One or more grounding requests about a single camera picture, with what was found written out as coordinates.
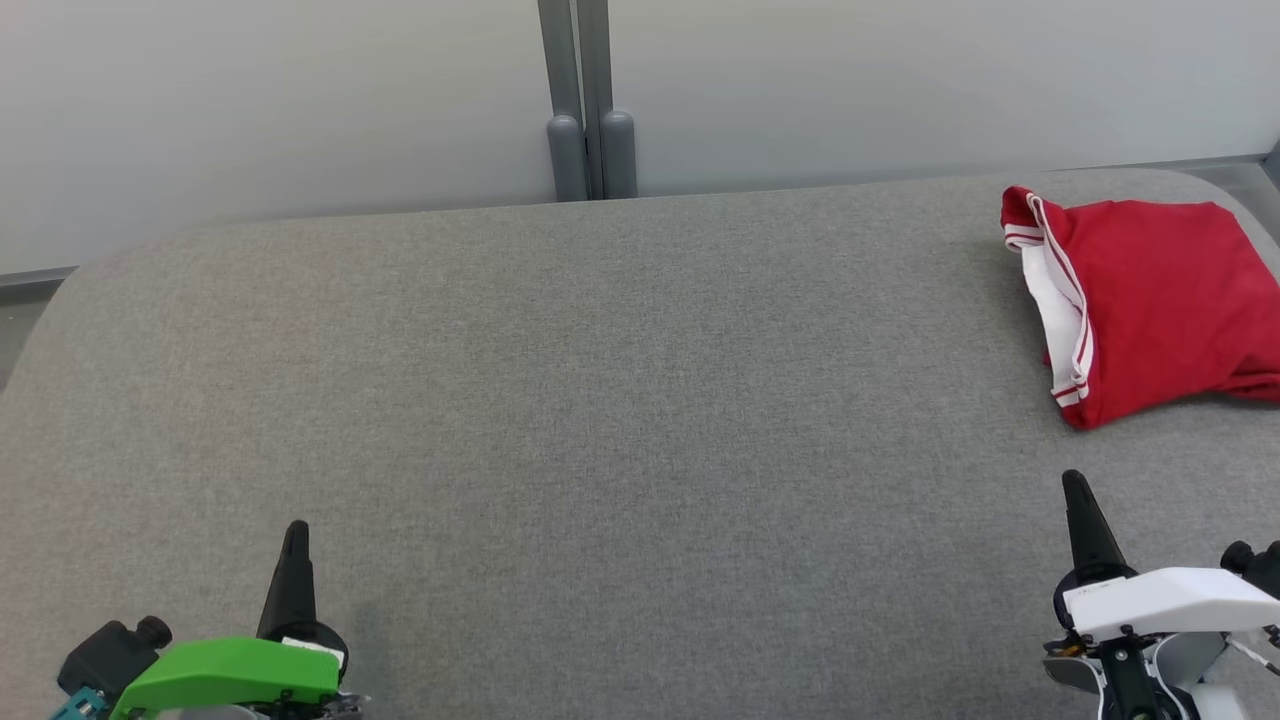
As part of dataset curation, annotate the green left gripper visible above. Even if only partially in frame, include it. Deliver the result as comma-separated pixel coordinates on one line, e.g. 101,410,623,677
108,520,371,720

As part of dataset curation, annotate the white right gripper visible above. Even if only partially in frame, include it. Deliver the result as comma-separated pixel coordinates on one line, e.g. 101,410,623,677
1043,470,1280,720

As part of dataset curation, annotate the red jersey striped white trim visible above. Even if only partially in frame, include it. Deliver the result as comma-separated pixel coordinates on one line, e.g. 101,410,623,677
1000,186,1280,431

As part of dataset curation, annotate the grey partition post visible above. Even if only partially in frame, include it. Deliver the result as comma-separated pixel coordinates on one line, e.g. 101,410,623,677
537,0,589,202
577,0,638,200

